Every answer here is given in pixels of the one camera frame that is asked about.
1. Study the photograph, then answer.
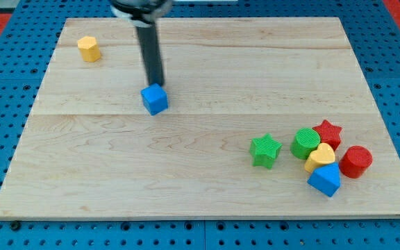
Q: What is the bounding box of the green cylinder block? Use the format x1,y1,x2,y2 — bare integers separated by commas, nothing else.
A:
290,128,321,160

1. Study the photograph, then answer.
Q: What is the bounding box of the red cylinder block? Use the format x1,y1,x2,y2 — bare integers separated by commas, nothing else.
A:
339,145,373,178

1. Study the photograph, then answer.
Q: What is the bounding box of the green star block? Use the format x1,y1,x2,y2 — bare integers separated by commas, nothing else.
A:
249,133,283,169

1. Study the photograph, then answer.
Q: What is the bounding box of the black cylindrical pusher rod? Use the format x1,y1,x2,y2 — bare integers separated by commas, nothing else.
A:
136,23,165,86

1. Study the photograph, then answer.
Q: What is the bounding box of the light wooden board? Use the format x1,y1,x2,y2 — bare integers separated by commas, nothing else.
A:
0,17,400,221

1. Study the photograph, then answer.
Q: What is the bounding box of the blue triangular prism block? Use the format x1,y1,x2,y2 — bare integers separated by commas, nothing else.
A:
307,162,341,197

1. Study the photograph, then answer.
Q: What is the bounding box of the black and white robot end effector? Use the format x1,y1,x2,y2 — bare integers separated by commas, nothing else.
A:
110,0,173,27

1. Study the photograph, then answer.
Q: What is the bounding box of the yellow hexagon block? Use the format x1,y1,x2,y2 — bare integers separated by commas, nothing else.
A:
77,36,101,63

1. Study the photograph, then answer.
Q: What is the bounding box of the red star block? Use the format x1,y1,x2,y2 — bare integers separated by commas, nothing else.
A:
312,119,342,151

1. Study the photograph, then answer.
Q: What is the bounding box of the yellow heart block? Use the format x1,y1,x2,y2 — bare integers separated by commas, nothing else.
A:
304,143,335,173

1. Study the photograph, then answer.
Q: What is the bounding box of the blue cube block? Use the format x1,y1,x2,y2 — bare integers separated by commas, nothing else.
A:
140,83,169,115

